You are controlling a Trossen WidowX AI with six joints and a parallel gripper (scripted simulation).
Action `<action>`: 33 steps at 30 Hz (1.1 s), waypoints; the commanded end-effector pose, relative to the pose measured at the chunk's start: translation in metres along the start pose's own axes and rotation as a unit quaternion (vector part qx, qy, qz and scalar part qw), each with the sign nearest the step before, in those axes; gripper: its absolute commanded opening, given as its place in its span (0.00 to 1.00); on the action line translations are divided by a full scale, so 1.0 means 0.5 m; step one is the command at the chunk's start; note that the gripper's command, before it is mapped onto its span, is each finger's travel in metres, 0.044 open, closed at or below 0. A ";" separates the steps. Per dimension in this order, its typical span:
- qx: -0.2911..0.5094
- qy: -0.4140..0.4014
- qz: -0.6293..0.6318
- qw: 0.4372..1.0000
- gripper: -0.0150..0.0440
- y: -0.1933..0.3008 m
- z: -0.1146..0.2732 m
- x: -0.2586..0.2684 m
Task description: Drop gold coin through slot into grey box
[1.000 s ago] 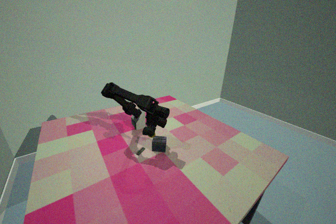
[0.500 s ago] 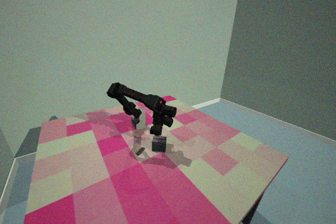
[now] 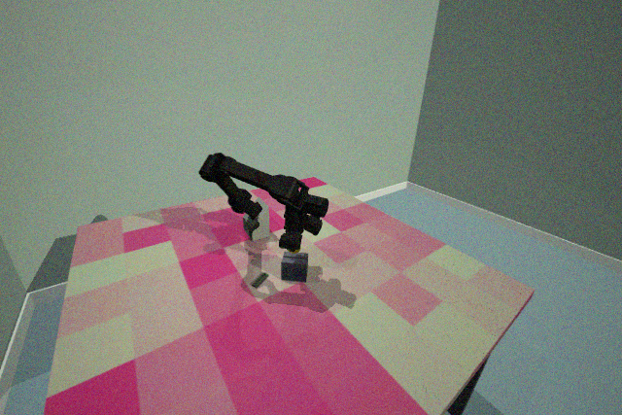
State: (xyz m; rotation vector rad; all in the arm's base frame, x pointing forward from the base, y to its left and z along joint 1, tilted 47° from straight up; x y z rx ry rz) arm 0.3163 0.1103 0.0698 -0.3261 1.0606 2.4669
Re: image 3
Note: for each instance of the dark green flat bar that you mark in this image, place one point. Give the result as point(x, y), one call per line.
point(256, 283)

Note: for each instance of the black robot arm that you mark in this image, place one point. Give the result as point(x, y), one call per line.
point(217, 168)

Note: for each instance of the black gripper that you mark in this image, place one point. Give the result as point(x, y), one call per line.
point(292, 238)

